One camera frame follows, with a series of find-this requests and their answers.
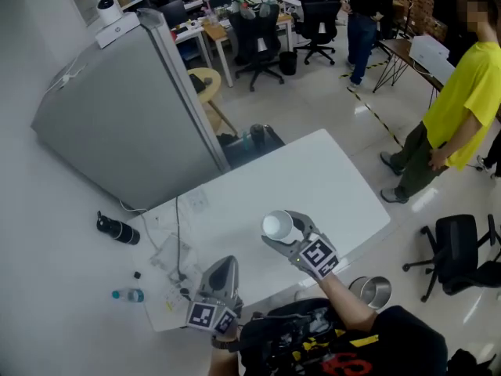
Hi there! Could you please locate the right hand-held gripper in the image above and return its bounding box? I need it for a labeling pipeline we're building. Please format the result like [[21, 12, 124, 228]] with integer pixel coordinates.
[[260, 210, 341, 282]]

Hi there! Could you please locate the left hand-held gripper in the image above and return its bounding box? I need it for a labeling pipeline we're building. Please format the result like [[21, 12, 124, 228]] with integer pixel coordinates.
[[186, 254, 244, 336]]

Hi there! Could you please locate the white paper cup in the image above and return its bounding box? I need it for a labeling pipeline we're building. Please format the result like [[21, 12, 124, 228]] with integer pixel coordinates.
[[261, 209, 294, 243]]

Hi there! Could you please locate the round steel trash bin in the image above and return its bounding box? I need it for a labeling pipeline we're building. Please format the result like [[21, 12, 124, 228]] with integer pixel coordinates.
[[348, 275, 393, 311]]

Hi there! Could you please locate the person's right forearm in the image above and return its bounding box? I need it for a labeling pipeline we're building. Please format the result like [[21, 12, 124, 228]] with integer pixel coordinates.
[[317, 270, 380, 333]]

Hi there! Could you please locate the person's left forearm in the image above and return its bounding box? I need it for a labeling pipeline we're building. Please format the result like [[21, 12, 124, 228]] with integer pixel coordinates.
[[207, 338, 240, 376]]

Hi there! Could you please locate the long white power strip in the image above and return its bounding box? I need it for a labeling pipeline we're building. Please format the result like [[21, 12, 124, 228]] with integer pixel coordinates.
[[160, 284, 189, 313]]

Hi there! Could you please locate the clear plastic box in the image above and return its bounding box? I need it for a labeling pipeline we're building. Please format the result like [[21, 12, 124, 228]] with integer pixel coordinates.
[[150, 233, 196, 276]]

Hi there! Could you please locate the black wristwatch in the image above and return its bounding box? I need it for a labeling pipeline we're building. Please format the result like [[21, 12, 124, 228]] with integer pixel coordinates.
[[211, 333, 240, 351]]

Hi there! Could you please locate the black chest pack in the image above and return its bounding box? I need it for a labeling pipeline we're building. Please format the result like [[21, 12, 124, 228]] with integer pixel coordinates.
[[238, 298, 341, 376]]

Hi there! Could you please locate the clear plastic water bottle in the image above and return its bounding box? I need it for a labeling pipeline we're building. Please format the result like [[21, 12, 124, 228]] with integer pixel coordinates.
[[111, 287, 145, 303]]

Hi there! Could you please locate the black bag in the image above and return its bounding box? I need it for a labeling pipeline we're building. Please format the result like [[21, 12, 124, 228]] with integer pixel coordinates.
[[217, 125, 286, 170]]

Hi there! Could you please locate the black thermos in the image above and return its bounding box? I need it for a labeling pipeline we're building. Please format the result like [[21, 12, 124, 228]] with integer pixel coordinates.
[[250, 123, 268, 150]]

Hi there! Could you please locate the black water bottle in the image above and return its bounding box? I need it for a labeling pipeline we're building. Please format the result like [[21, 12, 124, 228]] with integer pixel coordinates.
[[96, 211, 141, 246]]

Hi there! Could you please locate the yellow black floor tape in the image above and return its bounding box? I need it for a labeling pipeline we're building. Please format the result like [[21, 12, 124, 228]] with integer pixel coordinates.
[[347, 86, 404, 148], [338, 61, 389, 80]]

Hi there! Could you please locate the person's black printed shirt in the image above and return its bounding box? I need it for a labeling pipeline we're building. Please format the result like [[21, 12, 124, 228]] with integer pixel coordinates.
[[289, 305, 449, 376]]

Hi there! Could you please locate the black office chair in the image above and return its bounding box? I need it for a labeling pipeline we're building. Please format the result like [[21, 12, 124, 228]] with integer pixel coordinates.
[[402, 213, 501, 304], [229, 4, 285, 92], [293, 0, 341, 66]]

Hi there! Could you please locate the yellow round stool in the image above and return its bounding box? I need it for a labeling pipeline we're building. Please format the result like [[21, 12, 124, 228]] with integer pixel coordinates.
[[186, 67, 239, 135]]

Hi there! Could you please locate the black waste bin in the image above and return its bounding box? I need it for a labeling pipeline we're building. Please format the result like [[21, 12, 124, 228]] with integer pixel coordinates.
[[278, 51, 298, 77]]

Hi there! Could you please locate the wooden desk with hairpin legs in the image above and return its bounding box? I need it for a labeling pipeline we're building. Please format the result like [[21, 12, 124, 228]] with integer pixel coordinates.
[[373, 37, 445, 111]]

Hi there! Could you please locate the black backpack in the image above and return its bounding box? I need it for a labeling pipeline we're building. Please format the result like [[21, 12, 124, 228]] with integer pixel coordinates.
[[447, 348, 500, 376]]

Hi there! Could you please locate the wooden top desk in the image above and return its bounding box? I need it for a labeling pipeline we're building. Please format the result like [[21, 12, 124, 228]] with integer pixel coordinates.
[[203, 13, 294, 89]]

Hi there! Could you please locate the large white box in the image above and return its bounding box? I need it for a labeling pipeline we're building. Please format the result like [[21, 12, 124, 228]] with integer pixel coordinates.
[[409, 34, 457, 86]]

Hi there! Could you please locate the white desk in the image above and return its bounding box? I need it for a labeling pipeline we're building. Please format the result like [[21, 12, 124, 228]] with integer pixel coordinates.
[[171, 24, 212, 69]]

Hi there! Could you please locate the white flat box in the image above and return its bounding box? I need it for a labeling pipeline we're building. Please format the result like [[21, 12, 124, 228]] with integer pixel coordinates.
[[95, 12, 141, 49]]

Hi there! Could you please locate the black television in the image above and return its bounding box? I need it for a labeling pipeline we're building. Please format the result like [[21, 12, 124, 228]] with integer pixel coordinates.
[[432, 0, 459, 27]]

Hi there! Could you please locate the white round device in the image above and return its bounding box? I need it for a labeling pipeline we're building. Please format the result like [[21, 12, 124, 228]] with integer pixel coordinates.
[[96, 0, 123, 26]]

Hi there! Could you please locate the dark thin cable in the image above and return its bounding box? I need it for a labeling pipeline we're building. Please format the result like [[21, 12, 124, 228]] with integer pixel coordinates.
[[175, 196, 188, 282]]

